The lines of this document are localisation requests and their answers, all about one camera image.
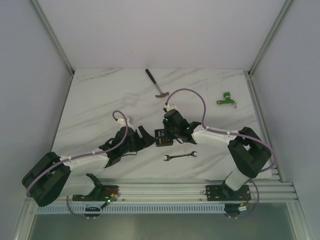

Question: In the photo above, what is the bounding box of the steel open-end wrench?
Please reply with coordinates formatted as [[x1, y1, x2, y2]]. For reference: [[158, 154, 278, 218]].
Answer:
[[163, 151, 198, 162]]

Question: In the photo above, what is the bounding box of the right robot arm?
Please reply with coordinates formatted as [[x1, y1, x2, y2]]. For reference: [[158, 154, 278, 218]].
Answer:
[[163, 109, 272, 200]]

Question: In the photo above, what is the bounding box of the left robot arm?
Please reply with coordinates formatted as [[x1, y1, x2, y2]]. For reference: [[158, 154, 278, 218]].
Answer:
[[21, 126, 156, 207]]

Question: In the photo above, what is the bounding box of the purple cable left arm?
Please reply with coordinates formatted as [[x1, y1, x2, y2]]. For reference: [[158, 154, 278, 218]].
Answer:
[[26, 110, 130, 198]]

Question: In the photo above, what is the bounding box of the claw hammer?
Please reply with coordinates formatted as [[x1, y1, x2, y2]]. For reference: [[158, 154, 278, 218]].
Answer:
[[145, 69, 170, 98]]

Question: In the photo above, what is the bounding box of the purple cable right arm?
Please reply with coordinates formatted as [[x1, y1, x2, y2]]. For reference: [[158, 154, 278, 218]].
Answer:
[[164, 88, 276, 176]]

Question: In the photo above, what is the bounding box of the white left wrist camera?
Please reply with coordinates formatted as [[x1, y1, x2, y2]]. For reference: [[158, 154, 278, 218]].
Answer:
[[116, 117, 136, 131]]

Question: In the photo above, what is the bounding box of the aluminium frame rail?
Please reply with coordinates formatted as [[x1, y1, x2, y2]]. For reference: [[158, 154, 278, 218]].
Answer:
[[29, 0, 75, 77]]

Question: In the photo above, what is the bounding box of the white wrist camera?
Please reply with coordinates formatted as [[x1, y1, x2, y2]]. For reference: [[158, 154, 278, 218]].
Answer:
[[116, 117, 136, 131], [163, 104, 179, 113]]

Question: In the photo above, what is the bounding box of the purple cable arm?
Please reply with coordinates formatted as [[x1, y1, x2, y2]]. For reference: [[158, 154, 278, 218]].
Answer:
[[26, 110, 130, 198], [164, 88, 276, 176]]

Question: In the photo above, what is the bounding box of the black fuse box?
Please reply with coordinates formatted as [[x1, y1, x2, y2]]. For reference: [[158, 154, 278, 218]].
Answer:
[[154, 129, 173, 147]]

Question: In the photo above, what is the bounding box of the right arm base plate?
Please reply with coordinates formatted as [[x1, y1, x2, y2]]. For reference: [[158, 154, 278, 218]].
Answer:
[[204, 184, 252, 202]]

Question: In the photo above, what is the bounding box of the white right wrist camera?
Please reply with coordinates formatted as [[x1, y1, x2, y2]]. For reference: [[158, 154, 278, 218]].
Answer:
[[163, 104, 179, 113]]

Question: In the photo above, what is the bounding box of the slotted cable duct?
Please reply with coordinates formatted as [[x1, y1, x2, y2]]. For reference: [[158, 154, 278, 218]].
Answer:
[[35, 203, 229, 215]]

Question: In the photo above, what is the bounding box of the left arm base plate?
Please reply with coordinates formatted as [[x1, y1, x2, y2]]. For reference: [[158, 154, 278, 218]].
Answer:
[[72, 185, 119, 202]]

